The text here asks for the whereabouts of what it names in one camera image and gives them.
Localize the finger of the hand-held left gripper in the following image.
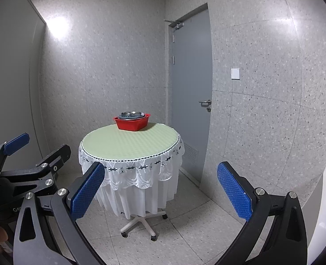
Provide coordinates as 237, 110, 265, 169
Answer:
0, 133, 31, 169
0, 144, 72, 190

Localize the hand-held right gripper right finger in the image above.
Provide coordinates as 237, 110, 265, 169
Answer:
215, 161, 308, 265

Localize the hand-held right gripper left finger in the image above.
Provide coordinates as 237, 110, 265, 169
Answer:
13, 161, 106, 265

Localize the red plastic basin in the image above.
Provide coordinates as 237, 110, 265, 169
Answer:
113, 113, 151, 131

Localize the door vent grille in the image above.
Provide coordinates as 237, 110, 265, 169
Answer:
179, 144, 199, 167

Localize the white wheeled table base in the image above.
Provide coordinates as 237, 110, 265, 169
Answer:
119, 211, 168, 240

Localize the grey door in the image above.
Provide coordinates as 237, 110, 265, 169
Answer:
168, 3, 214, 184

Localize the metal door closer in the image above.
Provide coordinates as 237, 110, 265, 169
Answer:
164, 19, 185, 29

